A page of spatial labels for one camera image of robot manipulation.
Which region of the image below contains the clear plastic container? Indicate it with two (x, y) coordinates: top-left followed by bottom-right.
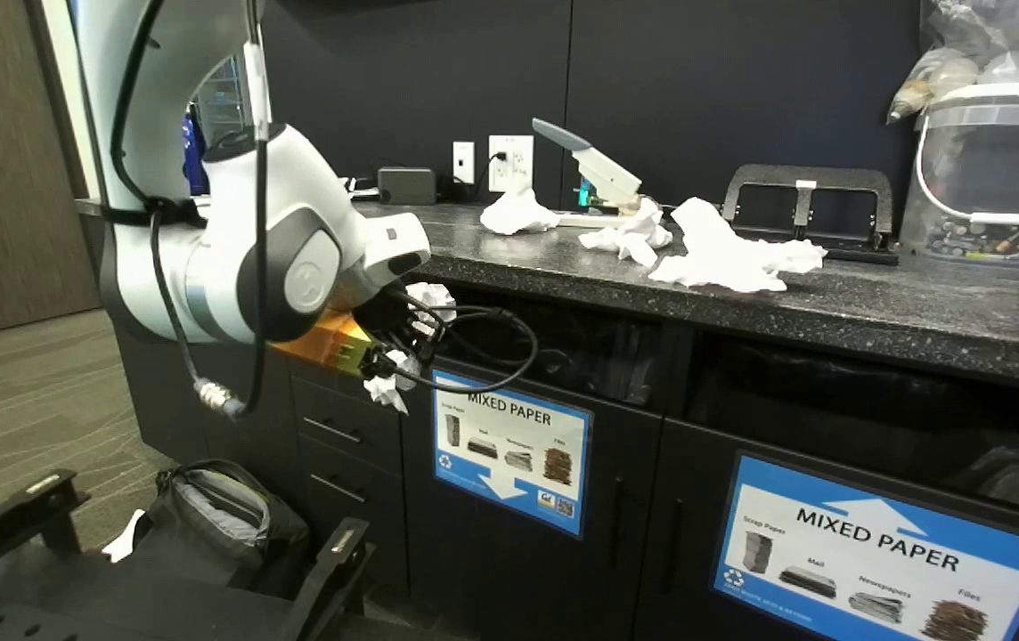
(898, 79), (1019, 266)

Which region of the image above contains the large crumpled white paper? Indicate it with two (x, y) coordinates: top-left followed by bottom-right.
(646, 193), (831, 294)

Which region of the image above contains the blue water bottle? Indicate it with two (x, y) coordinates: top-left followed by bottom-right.
(178, 106), (209, 200)

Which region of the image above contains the black metal cart frame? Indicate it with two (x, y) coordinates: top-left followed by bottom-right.
(0, 468), (377, 641)

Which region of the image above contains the mixed paper sign up arrow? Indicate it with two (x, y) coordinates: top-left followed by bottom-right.
(712, 452), (1019, 641)

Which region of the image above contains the mixed paper sign down arrow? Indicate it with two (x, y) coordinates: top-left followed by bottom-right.
(428, 367), (595, 540)

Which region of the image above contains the black recycling bin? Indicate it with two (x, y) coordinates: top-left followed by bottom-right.
(397, 346), (668, 641)

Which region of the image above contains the white paper on floor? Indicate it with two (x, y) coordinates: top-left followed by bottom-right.
(99, 509), (149, 566)

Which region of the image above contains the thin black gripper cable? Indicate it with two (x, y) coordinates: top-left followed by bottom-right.
(388, 300), (545, 399)

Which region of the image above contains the black cabinet door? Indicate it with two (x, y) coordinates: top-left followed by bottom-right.
(164, 336), (298, 492)
(111, 310), (172, 468)

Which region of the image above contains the white paper towel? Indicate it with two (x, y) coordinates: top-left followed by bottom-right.
(579, 193), (681, 274)

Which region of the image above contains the black cable white connector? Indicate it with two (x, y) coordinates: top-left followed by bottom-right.
(103, 0), (254, 422)

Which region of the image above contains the black drawer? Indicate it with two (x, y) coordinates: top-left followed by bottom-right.
(290, 444), (411, 597)
(285, 386), (411, 478)

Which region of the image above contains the white framed window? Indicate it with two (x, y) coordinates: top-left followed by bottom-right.
(41, 0), (285, 203)

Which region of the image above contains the white outlet wall plate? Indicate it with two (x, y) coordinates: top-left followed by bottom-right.
(486, 133), (537, 196)

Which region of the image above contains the black bin door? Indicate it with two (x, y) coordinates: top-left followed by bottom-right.
(630, 413), (1019, 641)

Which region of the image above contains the black grey backpack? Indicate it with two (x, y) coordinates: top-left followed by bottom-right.
(128, 456), (322, 600)

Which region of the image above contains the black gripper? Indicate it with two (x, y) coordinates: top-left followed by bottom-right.
(347, 274), (453, 387)

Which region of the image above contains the black trash bag liner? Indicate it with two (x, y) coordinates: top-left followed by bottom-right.
(693, 341), (1019, 519)
(430, 294), (693, 413)

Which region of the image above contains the small white wall plate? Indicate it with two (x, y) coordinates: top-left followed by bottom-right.
(448, 139), (478, 190)

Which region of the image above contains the clear plastic bag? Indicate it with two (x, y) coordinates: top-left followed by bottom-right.
(885, 0), (1019, 124)

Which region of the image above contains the white teal stapler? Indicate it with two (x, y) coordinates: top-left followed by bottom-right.
(526, 113), (647, 229)

